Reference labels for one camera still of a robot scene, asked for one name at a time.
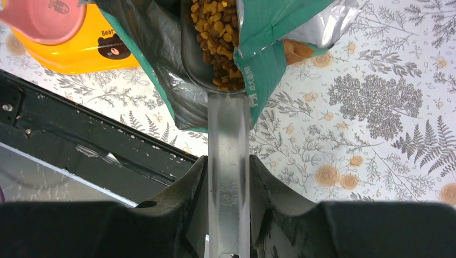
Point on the clear plastic scoop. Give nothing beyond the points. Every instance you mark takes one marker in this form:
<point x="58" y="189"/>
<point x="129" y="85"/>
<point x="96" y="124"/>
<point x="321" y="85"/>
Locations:
<point x="228" y="156"/>

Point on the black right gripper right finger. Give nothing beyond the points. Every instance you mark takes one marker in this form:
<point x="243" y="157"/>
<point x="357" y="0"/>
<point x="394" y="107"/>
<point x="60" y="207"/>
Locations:
<point x="283" y="223"/>

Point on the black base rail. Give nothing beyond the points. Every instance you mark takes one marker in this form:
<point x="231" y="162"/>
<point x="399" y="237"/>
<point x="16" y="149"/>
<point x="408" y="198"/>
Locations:
<point x="87" y="145"/>

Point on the green dog food bag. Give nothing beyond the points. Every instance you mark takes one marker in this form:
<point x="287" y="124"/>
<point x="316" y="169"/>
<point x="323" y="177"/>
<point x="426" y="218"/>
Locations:
<point x="249" y="45"/>

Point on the yellow double pet bowl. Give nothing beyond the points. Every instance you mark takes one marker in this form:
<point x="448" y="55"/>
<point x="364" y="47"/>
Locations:
<point x="67" y="36"/>

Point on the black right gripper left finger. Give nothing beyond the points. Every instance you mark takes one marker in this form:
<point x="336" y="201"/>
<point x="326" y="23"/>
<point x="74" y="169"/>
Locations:
<point x="174" y="222"/>

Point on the floral table mat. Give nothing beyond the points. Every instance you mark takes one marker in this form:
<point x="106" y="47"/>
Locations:
<point x="374" y="117"/>

